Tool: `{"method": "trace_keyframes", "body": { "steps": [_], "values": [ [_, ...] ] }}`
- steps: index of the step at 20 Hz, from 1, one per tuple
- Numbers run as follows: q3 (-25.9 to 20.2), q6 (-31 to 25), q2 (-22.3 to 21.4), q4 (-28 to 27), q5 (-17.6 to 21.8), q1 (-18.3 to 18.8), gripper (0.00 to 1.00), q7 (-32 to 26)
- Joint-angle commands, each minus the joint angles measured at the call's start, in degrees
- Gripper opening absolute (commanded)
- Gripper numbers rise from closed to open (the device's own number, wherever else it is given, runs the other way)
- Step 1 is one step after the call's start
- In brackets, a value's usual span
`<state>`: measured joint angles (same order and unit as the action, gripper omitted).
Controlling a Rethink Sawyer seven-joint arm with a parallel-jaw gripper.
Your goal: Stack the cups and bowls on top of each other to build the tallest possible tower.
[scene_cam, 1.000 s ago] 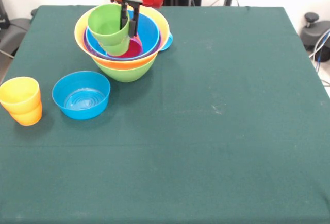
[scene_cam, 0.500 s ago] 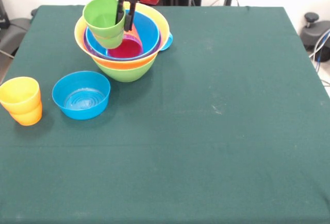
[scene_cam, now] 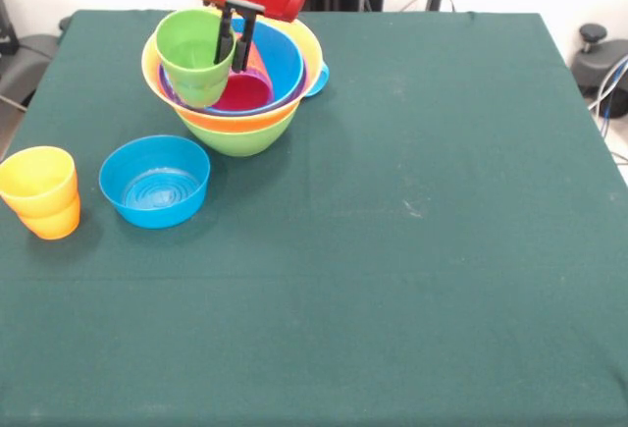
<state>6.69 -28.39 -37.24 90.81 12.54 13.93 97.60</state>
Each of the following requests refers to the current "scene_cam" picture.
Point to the green bowl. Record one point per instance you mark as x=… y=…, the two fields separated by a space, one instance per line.
x=235 y=140

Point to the small blue bowl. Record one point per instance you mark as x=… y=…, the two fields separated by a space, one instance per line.
x=154 y=213

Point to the purple bowl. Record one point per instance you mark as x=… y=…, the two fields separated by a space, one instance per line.
x=302 y=83

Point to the green cup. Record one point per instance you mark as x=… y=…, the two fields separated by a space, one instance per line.
x=191 y=73
x=196 y=98

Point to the yellow cup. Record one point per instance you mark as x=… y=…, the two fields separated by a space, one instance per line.
x=36 y=198

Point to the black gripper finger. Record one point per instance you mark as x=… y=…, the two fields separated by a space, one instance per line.
x=224 y=37
x=244 y=44

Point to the black table clamp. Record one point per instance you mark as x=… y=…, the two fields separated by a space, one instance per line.
x=64 y=23

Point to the dark green table cloth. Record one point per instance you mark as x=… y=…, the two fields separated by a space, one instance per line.
x=314 y=324

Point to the large blue bowl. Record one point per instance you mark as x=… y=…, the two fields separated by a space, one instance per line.
x=284 y=64

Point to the black stand with knob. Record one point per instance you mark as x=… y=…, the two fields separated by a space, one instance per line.
x=593 y=34

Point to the black plug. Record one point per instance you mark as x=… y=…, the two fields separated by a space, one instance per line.
x=433 y=1

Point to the blue cup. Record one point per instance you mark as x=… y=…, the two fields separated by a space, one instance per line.
x=318 y=81

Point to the red-orange cup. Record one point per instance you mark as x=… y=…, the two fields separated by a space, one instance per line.
x=257 y=59

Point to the purple cup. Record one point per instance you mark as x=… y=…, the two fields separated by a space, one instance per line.
x=245 y=93

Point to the orange cup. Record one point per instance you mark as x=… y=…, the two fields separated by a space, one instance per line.
x=51 y=228

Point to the dark equipment box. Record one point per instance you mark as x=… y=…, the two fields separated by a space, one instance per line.
x=6 y=29

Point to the yellow bowl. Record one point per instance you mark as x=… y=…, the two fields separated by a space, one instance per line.
x=230 y=122

